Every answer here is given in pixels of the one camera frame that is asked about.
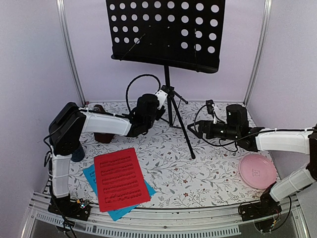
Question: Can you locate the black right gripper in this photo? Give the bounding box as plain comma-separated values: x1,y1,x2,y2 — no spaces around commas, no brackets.
187,120,239,141

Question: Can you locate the red sheet music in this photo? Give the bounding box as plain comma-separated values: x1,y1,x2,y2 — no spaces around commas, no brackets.
94,148,150,212

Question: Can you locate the black music stand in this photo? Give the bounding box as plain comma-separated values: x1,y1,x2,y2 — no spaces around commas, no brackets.
105,0,226,160

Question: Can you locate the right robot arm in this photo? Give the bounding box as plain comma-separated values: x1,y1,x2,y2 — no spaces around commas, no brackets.
187,101,317,216

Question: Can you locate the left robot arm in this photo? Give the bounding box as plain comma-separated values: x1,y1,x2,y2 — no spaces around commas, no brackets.
44,90,167,216

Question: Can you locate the brown wooden metronome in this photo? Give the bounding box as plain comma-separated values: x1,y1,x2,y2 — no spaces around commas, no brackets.
94,104,114,144

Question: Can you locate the pink plastic plate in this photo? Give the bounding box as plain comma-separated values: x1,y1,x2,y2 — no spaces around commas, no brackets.
238,154,277,189

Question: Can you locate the dark blue mug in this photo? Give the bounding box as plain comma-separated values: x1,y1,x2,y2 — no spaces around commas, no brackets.
71,144,85,163

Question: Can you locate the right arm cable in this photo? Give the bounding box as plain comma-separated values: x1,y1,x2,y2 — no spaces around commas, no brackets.
193,104,256,152

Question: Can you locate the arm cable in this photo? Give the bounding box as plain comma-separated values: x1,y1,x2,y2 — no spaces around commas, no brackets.
193,104,256,152
125,73,161,116

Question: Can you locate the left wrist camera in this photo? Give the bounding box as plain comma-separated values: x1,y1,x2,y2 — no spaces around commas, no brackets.
155,85,172,110

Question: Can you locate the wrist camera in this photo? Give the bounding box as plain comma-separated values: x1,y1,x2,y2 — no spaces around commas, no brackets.
155,85,172,110
206,99,218,124

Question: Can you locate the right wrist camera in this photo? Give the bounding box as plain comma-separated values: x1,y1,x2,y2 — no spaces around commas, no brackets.
206,99,218,124

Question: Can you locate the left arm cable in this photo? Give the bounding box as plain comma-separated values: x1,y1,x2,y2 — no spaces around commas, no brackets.
125,73,161,116

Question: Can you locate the front aluminium rail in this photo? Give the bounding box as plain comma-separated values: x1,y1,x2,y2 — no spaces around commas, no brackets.
21,192,310,238

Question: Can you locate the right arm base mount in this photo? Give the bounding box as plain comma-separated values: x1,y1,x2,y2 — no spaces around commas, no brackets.
238,201,282,234

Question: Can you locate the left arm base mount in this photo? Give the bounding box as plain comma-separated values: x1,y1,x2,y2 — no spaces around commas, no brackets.
48,197,91,221

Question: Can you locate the right aluminium frame post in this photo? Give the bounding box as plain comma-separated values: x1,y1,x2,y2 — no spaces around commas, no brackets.
243,0,272,106

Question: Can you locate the aluminium frame post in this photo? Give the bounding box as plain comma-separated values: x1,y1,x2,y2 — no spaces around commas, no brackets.
56,0,86,106
243,0,272,106

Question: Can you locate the left aluminium frame post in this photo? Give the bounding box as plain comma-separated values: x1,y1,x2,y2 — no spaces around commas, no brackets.
56,0,86,106

